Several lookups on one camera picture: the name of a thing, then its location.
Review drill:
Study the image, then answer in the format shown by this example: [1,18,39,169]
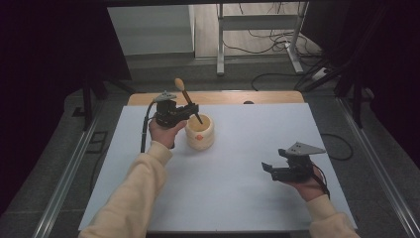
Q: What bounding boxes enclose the black floor bracket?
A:
[85,130,110,155]

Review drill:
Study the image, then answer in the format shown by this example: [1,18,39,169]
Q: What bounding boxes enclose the black metal stand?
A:
[334,63,375,130]
[71,77,137,132]

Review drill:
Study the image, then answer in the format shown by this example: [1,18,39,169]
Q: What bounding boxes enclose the white power strip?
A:
[311,66,329,81]

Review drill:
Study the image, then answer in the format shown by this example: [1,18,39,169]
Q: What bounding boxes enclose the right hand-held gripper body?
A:
[271,142,327,183]

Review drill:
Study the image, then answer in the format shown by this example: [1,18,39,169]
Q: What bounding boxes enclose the aluminium floor rail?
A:
[336,96,420,238]
[31,107,104,238]

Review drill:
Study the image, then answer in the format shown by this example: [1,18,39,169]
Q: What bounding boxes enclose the black curtain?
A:
[0,0,134,214]
[299,0,420,168]

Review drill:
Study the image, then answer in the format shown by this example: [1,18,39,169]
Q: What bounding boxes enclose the tangled black floor cables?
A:
[221,2,326,58]

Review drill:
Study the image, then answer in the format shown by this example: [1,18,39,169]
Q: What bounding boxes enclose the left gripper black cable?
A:
[140,100,158,154]

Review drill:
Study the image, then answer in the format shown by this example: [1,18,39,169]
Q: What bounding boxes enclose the white cabinet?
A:
[107,4,196,57]

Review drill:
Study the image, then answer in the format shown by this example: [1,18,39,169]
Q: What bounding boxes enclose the looped black floor cable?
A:
[320,132,355,163]

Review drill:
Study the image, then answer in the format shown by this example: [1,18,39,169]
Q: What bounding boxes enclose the white table mat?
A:
[78,102,359,232]

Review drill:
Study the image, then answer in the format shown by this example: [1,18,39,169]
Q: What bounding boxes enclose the wooden spoon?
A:
[174,77,204,126]

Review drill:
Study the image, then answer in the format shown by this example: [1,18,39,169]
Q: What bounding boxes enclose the cream ribbed cup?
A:
[184,113,216,152]

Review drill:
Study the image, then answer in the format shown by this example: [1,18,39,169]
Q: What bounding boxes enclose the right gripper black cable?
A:
[310,163,332,200]

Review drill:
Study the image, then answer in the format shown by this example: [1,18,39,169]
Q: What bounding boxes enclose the person's left hand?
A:
[148,118,188,150]

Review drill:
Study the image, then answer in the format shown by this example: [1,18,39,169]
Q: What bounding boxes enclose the person's right hand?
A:
[285,166,331,203]

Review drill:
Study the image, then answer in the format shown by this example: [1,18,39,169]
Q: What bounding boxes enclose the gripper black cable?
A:
[140,100,158,154]
[310,163,332,200]

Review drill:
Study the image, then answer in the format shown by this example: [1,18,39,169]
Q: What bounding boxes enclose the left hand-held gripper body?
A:
[153,91,192,129]

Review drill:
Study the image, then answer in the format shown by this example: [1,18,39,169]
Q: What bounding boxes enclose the white metal stand frame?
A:
[216,2,310,76]

